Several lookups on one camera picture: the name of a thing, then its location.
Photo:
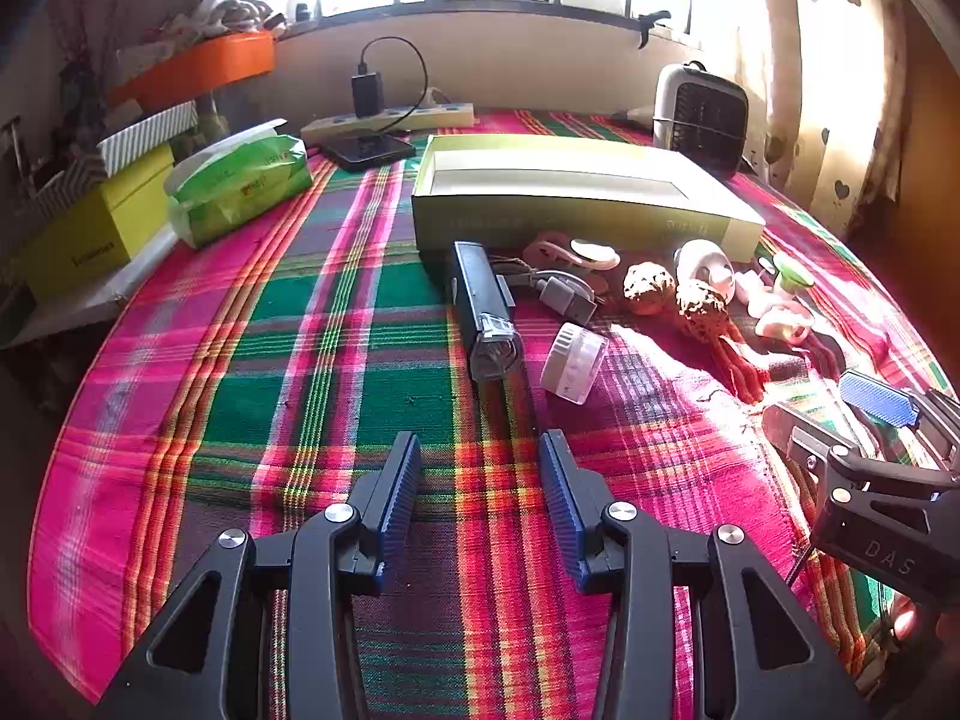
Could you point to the person's right hand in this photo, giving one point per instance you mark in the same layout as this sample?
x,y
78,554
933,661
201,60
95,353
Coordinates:
x,y
913,621

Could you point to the pink plastic clip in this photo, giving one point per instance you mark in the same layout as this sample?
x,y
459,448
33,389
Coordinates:
x,y
577,251

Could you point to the dried branches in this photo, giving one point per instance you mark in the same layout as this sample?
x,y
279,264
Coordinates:
x,y
97,30

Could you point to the orange box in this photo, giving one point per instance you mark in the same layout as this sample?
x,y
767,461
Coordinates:
x,y
202,67

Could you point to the small white round case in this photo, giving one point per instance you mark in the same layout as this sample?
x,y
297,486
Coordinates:
x,y
574,364

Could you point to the brown walnut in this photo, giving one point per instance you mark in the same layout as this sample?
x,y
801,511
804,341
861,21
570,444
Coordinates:
x,y
703,307
651,289

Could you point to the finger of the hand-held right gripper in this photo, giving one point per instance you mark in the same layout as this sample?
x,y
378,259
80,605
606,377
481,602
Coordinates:
x,y
806,435
877,397

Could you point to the brown wooden cabinet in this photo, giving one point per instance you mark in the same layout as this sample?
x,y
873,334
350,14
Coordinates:
x,y
926,165

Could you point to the white power strip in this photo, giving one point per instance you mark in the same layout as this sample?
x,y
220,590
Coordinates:
x,y
442,116

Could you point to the green-topped white stand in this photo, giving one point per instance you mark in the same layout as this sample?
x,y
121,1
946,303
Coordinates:
x,y
793,271

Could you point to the white round plastic gadget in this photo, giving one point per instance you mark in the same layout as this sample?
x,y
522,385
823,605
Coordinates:
x,y
701,266

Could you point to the white plastic bag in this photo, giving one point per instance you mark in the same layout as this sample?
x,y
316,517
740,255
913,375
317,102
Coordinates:
x,y
240,4

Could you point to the green cardboard box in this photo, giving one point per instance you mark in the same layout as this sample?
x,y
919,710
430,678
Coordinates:
x,y
562,225

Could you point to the pink plastic holder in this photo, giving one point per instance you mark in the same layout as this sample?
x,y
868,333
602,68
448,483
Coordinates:
x,y
784,326

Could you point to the black charger adapter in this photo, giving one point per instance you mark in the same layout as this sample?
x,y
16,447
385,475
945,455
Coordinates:
x,y
367,94

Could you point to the yellow box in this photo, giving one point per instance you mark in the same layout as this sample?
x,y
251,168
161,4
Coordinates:
x,y
97,232

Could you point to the plaid blanket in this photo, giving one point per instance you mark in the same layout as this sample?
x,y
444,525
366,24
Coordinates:
x,y
300,360

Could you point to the grey desktop fan heater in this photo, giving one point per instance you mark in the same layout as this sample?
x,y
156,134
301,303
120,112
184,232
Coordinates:
x,y
701,120

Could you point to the striped box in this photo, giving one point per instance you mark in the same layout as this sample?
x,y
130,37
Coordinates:
x,y
142,139

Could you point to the heart-print curtain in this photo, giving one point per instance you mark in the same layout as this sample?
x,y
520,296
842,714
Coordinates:
x,y
840,90

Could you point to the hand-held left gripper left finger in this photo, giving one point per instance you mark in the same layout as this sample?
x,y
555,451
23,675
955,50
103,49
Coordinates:
x,y
405,499

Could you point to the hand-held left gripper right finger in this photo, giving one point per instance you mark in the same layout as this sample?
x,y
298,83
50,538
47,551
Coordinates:
x,y
559,510

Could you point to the black bike light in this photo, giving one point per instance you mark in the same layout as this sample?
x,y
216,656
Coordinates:
x,y
480,300

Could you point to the white plug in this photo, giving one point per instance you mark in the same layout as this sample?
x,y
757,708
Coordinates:
x,y
433,97

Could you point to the green tissue pack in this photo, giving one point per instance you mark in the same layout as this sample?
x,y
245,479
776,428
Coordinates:
x,y
240,187

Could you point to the black smartphone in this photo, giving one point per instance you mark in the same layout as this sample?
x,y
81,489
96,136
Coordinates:
x,y
367,150

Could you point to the small white suction knob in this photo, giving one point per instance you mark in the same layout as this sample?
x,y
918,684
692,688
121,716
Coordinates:
x,y
750,292

